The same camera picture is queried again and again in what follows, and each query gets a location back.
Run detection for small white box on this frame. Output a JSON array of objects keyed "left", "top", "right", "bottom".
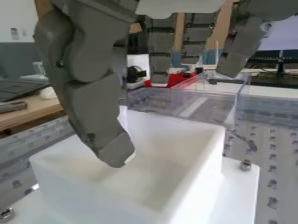
[{"left": 0, "top": 105, "right": 262, "bottom": 224}]

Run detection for black keyboard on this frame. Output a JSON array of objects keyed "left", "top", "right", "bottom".
[{"left": 0, "top": 77, "right": 52, "bottom": 102}]

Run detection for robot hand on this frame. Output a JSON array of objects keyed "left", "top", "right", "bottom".
[{"left": 32, "top": 0, "right": 298, "bottom": 169}]

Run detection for white mouse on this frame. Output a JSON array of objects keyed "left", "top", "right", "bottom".
[{"left": 39, "top": 87, "right": 60, "bottom": 101}]

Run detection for clear box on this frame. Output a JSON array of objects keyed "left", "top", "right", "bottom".
[{"left": 118, "top": 39, "right": 298, "bottom": 224}]

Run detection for red tray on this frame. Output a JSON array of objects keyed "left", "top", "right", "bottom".
[{"left": 150, "top": 71, "right": 202, "bottom": 89}]

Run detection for black headphones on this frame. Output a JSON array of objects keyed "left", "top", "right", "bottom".
[{"left": 126, "top": 65, "right": 148, "bottom": 84}]

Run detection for flat black device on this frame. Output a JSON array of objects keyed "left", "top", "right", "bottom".
[{"left": 0, "top": 101, "right": 29, "bottom": 115}]

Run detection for wooden desk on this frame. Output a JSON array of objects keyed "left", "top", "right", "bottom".
[{"left": 0, "top": 93, "right": 69, "bottom": 136}]

